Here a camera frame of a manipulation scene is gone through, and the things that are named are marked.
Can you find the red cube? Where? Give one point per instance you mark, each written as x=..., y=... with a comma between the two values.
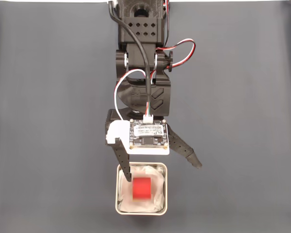
x=141, y=189

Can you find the beige square box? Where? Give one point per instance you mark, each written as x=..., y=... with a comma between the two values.
x=117, y=194

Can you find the white tissue paper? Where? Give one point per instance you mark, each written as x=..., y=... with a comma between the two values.
x=157, y=189

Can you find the dark blue-grey table mat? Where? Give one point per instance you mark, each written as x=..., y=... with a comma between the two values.
x=232, y=121

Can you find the camera board on white mount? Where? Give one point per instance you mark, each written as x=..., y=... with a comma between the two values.
x=148, y=136

